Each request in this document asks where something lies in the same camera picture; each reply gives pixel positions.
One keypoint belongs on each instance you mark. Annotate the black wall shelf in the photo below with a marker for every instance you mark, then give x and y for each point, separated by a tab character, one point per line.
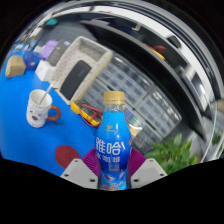
143	63

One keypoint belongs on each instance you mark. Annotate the clear organizer with coloured parts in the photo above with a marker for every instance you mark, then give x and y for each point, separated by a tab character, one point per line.
135	121

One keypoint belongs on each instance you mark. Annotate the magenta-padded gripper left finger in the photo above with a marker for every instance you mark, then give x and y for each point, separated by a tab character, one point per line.
80	173

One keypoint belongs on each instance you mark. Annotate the flat round red coaster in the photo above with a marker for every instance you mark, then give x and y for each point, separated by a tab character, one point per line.
66	156

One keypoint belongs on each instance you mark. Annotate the potted green leafy plant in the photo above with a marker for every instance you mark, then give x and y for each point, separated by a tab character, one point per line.
171	155

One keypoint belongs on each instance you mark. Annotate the blue drink bottle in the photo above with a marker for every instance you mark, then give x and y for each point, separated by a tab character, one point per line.
113	143

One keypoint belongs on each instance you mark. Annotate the blue box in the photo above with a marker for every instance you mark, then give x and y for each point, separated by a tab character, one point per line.
31	60

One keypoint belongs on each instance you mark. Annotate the small brown cardboard box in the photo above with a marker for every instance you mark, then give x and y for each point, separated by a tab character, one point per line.
15	66

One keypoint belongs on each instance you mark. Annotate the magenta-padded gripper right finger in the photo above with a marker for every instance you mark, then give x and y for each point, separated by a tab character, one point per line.
148	171

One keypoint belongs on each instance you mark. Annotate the cream perforated crate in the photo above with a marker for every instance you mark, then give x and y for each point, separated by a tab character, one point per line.
90	53

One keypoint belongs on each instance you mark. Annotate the dark grey upright box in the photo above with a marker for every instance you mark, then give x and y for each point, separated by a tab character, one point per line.
58	53

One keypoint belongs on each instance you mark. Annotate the black speaker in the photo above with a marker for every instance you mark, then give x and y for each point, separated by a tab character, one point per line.
75	80

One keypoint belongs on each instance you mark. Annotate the metal spoon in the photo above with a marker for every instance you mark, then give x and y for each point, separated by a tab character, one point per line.
46	94

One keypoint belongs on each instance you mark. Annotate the black camera on light bar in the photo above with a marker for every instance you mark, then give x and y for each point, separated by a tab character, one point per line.
175	41

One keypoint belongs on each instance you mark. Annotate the purple bag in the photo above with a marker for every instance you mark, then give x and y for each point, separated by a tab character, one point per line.
48	49

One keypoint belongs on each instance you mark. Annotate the white box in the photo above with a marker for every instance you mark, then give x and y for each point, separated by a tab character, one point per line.
45	70

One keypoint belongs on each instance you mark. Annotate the teal device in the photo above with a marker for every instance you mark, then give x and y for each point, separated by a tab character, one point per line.
51	22

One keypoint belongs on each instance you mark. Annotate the yellow meter with red leads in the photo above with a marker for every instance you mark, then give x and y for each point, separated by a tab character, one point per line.
156	51

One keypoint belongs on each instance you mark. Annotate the white shelf unit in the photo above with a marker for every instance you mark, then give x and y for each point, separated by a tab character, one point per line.
217	133

